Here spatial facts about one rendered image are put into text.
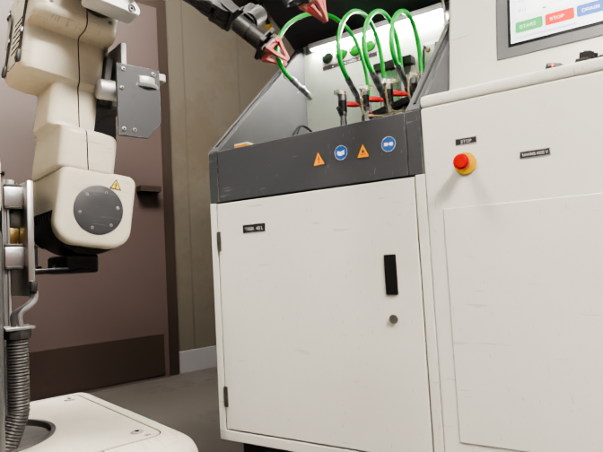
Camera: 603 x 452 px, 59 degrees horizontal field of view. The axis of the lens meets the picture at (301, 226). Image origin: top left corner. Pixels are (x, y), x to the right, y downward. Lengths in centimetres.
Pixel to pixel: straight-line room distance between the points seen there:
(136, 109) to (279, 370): 80
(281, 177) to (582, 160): 77
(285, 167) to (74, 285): 165
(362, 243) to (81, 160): 69
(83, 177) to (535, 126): 96
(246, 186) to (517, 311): 82
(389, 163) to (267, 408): 77
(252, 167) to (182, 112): 179
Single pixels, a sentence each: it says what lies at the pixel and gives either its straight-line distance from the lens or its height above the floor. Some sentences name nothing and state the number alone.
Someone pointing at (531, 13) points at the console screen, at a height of 122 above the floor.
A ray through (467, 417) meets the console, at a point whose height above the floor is 22.
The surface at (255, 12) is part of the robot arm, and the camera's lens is 184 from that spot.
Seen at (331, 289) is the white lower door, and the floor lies 52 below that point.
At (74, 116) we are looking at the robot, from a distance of 127.
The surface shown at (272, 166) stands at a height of 87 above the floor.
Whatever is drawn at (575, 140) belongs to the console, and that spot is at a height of 81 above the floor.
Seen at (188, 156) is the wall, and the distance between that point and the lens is 331.
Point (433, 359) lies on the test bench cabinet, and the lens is 135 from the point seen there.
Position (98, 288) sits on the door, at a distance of 295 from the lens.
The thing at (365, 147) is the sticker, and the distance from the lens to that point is 141.
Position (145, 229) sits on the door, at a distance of 307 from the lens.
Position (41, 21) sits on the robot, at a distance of 129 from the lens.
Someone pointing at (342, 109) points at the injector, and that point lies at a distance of 175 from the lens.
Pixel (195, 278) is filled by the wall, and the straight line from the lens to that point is 325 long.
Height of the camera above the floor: 59
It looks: 4 degrees up
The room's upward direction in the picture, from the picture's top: 3 degrees counter-clockwise
